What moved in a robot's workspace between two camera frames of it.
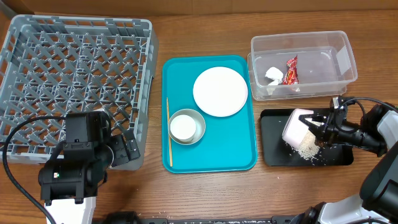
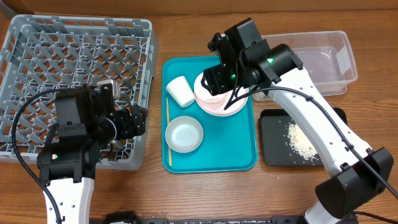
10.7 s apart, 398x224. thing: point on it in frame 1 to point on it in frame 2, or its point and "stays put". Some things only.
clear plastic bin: (324, 63) stays put
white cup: (183, 127) to (180, 89)
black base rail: (134, 219) stays put
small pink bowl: (295, 130) to (205, 99)
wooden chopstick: (169, 134) stays put
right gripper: (327, 129) to (212, 82)
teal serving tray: (229, 144) stays put
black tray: (276, 152) stays put
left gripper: (123, 156) to (129, 130)
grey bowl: (199, 123) to (184, 134)
